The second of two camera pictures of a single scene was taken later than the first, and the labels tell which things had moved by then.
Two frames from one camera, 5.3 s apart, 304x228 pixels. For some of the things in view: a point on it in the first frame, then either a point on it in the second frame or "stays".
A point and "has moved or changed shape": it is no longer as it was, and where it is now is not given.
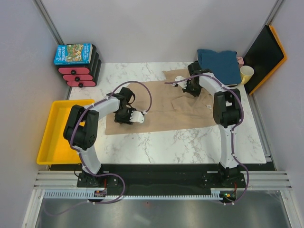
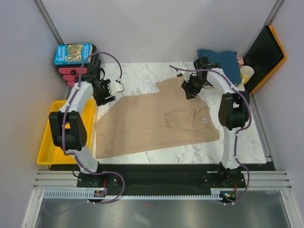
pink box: (240, 61) stays
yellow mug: (246, 72) stays
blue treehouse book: (73, 53) stays
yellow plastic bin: (55, 149) stays
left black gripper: (118, 119) → (102, 101)
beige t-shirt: (170, 103) has moved or changed shape
